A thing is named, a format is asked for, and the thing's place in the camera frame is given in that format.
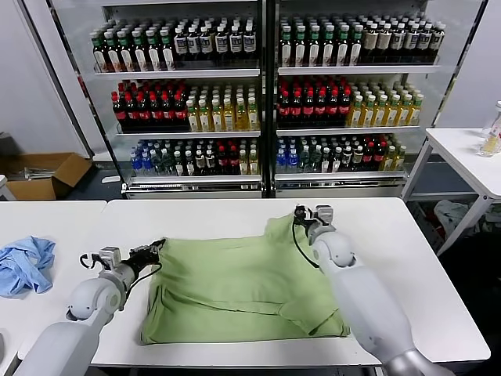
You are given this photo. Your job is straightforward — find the open glass cabinet door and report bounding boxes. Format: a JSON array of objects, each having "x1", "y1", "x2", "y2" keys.
[
  {"x1": 22, "y1": 0, "x2": 129, "y2": 192},
  {"x1": 399, "y1": 0, "x2": 491, "y2": 200}
]

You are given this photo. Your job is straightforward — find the dark bottle white blue label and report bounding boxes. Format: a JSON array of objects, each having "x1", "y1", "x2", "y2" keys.
[
  {"x1": 186, "y1": 27, "x2": 201, "y2": 63},
  {"x1": 243, "y1": 23, "x2": 258, "y2": 60},
  {"x1": 174, "y1": 27, "x2": 189, "y2": 63},
  {"x1": 404, "y1": 23, "x2": 419, "y2": 63},
  {"x1": 417, "y1": 23, "x2": 432, "y2": 63},
  {"x1": 229, "y1": 25, "x2": 243, "y2": 61},
  {"x1": 214, "y1": 26, "x2": 229, "y2": 61},
  {"x1": 391, "y1": 23, "x2": 405, "y2": 63},
  {"x1": 199, "y1": 27, "x2": 214, "y2": 62},
  {"x1": 430, "y1": 23, "x2": 445, "y2": 62}
]

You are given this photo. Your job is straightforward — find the white cabinet shelf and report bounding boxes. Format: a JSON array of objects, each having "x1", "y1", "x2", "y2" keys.
[
  {"x1": 276, "y1": 124, "x2": 423, "y2": 137},
  {"x1": 277, "y1": 64, "x2": 442, "y2": 77},
  {"x1": 275, "y1": 170, "x2": 407, "y2": 183},
  {"x1": 117, "y1": 129, "x2": 262, "y2": 138},
  {"x1": 126, "y1": 173, "x2": 263, "y2": 185},
  {"x1": 94, "y1": 68, "x2": 262, "y2": 81}
]

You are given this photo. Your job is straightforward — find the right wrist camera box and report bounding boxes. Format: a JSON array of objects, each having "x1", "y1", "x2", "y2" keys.
[{"x1": 312, "y1": 205, "x2": 336, "y2": 229}]

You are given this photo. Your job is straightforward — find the dark bottle beige label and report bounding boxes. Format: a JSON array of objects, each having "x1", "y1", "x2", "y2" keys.
[
  {"x1": 377, "y1": 23, "x2": 392, "y2": 63},
  {"x1": 362, "y1": 23, "x2": 377, "y2": 63}
]

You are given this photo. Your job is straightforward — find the crumpled light blue garment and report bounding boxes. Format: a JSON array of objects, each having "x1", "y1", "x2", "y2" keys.
[{"x1": 0, "y1": 234, "x2": 57, "y2": 299}]

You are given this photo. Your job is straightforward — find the white plastic stool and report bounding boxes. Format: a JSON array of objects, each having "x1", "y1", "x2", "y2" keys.
[{"x1": 0, "y1": 175, "x2": 19, "y2": 201}]

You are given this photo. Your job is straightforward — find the clear glass bottle yellow contents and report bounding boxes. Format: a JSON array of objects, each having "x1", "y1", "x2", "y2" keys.
[{"x1": 478, "y1": 99, "x2": 501, "y2": 157}]

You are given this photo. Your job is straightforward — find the pale green cloth heap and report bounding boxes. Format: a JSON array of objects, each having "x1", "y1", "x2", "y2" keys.
[{"x1": 484, "y1": 210, "x2": 501, "y2": 237}]

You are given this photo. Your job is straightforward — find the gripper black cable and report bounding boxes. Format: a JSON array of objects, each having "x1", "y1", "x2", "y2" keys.
[
  {"x1": 117, "y1": 261, "x2": 164, "y2": 313},
  {"x1": 291, "y1": 219, "x2": 322, "y2": 270}
]

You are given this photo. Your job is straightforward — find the light green polo shirt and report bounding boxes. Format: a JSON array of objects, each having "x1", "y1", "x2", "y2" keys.
[{"x1": 139, "y1": 214, "x2": 351, "y2": 346}]

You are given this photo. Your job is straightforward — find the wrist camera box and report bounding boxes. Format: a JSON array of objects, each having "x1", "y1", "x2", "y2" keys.
[
  {"x1": 312, "y1": 205, "x2": 336, "y2": 229},
  {"x1": 99, "y1": 246, "x2": 121, "y2": 269}
]

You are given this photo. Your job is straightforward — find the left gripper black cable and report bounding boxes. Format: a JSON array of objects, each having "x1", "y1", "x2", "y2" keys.
[{"x1": 117, "y1": 261, "x2": 164, "y2": 313}]

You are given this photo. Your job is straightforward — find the left camera cable white plug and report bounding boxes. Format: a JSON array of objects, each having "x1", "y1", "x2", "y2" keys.
[{"x1": 79, "y1": 252, "x2": 103, "y2": 270}]

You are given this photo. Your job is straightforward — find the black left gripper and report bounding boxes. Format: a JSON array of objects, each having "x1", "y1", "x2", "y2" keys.
[{"x1": 126, "y1": 239, "x2": 166, "y2": 275}]

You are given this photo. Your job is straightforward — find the green cap brown tea bottle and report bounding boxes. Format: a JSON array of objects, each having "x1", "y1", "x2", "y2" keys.
[
  {"x1": 321, "y1": 24, "x2": 337, "y2": 67},
  {"x1": 146, "y1": 30, "x2": 162, "y2": 72},
  {"x1": 132, "y1": 31, "x2": 149, "y2": 72},
  {"x1": 119, "y1": 31, "x2": 135, "y2": 73},
  {"x1": 160, "y1": 29, "x2": 176, "y2": 71},
  {"x1": 92, "y1": 33, "x2": 108, "y2": 74},
  {"x1": 335, "y1": 24, "x2": 351, "y2": 67},
  {"x1": 293, "y1": 25, "x2": 308, "y2": 67},
  {"x1": 307, "y1": 25, "x2": 323, "y2": 67},
  {"x1": 348, "y1": 24, "x2": 363, "y2": 66},
  {"x1": 279, "y1": 25, "x2": 294, "y2": 67},
  {"x1": 105, "y1": 31, "x2": 121, "y2": 73}
]

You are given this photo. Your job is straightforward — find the glass door beverage cabinet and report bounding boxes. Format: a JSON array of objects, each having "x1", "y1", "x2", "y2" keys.
[
  {"x1": 101, "y1": 0, "x2": 272, "y2": 201},
  {"x1": 270, "y1": 0, "x2": 446, "y2": 200}
]

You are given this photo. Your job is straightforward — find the open brown cardboard box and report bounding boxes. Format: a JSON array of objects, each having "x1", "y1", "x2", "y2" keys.
[{"x1": 0, "y1": 151, "x2": 95, "y2": 201}]

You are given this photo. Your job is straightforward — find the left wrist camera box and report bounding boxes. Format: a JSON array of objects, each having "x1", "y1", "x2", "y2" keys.
[{"x1": 99, "y1": 246, "x2": 121, "y2": 269}]

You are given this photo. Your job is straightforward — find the grey metal parts bundle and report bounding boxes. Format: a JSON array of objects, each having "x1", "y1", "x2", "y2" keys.
[{"x1": 23, "y1": 166, "x2": 55, "y2": 181}]

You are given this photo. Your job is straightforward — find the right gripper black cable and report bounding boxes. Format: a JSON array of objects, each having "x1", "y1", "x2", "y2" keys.
[{"x1": 291, "y1": 219, "x2": 322, "y2": 270}]

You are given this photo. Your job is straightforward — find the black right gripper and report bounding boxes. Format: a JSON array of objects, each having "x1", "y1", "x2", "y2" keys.
[{"x1": 293, "y1": 204, "x2": 321, "y2": 235}]

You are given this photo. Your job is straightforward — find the white grey cloth pile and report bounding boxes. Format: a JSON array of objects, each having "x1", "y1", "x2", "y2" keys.
[{"x1": 433, "y1": 199, "x2": 483, "y2": 240}]

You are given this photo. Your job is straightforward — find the white side table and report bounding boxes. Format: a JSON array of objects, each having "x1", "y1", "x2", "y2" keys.
[{"x1": 402, "y1": 127, "x2": 501, "y2": 259}]

